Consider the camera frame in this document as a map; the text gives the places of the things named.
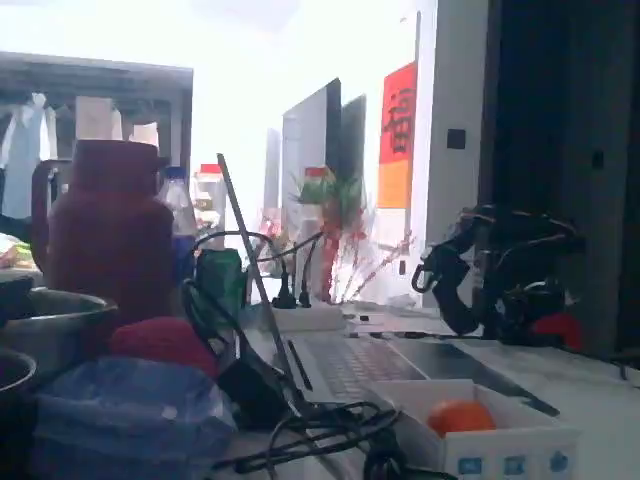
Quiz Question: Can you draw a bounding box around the white paper card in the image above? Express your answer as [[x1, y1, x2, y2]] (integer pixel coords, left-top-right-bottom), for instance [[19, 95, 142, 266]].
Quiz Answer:
[[74, 94, 125, 142], [129, 121, 162, 149]]

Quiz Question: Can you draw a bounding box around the grey door panel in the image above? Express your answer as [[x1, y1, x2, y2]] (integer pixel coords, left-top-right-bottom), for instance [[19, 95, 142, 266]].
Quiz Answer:
[[281, 76, 344, 236], [341, 93, 368, 181], [263, 127, 283, 211]]

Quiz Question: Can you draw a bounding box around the deep steel bowl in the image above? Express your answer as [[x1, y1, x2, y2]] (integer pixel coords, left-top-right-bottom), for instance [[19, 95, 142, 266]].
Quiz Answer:
[[0, 348, 40, 454]]

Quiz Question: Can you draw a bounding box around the red cloth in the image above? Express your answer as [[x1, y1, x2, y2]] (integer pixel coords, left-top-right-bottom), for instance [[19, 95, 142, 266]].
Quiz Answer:
[[106, 316, 221, 379]]

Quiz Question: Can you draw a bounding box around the white hanging shirt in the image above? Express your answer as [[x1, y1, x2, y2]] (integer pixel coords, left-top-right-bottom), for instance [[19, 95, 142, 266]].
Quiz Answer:
[[0, 92, 57, 220]]

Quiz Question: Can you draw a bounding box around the orange fruit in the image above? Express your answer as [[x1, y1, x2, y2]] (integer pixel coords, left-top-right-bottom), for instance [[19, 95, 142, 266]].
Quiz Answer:
[[427, 398, 497, 440]]

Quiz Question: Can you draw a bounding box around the green drink can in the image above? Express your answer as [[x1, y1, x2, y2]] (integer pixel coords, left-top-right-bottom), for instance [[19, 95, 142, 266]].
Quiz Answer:
[[195, 248, 247, 321]]

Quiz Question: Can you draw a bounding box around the black plug cable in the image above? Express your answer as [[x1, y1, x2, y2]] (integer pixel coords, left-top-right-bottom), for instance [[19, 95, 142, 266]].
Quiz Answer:
[[297, 227, 326, 308], [191, 229, 297, 310]]

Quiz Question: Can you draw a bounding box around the tangled black cable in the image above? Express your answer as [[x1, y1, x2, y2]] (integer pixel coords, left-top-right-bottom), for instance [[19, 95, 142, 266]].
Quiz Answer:
[[214, 398, 454, 480]]

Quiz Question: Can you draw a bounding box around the silver laptop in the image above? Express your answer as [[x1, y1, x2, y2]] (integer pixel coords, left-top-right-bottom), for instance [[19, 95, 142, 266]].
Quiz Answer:
[[216, 152, 562, 419]]

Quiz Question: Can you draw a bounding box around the dark red thermos jug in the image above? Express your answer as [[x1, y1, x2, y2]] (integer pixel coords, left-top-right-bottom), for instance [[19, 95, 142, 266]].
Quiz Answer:
[[31, 138, 175, 324]]

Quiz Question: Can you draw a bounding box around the colourful snack bag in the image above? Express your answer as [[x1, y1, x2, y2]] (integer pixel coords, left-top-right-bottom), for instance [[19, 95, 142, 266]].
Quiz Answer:
[[0, 231, 37, 271]]

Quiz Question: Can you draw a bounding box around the red calligraphy poster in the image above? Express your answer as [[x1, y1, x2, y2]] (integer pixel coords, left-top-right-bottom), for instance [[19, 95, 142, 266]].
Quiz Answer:
[[376, 61, 420, 210]]

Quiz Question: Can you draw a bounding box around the white power strip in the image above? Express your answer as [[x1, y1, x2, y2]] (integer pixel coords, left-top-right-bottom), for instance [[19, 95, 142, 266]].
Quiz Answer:
[[271, 305, 347, 333]]

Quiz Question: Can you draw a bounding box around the red lidded jar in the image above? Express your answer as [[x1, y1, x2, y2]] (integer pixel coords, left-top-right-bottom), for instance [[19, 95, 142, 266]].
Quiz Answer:
[[192, 163, 227, 236]]

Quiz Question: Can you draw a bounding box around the wet wipes plastic pack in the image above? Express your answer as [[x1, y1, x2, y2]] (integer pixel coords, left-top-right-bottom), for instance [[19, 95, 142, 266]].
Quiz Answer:
[[32, 355, 240, 479]]

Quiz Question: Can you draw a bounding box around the blue capped plastic bottle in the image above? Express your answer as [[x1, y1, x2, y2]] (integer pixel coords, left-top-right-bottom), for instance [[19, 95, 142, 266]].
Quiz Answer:
[[162, 166, 199, 281]]

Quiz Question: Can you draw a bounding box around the black leader robot arm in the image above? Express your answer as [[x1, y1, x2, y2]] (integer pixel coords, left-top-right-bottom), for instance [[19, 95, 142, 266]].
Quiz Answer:
[[467, 202, 587, 347]]

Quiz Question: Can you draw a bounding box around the small black power adapter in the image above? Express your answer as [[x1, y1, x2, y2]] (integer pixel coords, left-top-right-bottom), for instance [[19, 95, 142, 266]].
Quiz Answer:
[[216, 355, 296, 430]]

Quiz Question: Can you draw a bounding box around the dark clothes rack shelf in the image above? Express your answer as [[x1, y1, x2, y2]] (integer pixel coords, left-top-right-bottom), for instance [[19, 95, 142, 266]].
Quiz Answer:
[[0, 51, 195, 221]]

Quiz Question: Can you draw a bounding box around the potted plant red ribbon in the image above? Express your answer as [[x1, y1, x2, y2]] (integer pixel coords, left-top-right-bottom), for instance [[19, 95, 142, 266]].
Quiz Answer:
[[291, 167, 374, 305]]

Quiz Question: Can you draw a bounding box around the small steel bowl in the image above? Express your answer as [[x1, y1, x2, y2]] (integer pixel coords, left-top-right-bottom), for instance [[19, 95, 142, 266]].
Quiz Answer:
[[0, 288, 121, 384]]

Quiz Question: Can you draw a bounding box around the white cardboard box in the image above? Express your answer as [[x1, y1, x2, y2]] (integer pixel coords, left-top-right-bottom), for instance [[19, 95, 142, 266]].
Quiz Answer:
[[368, 378, 581, 480]]

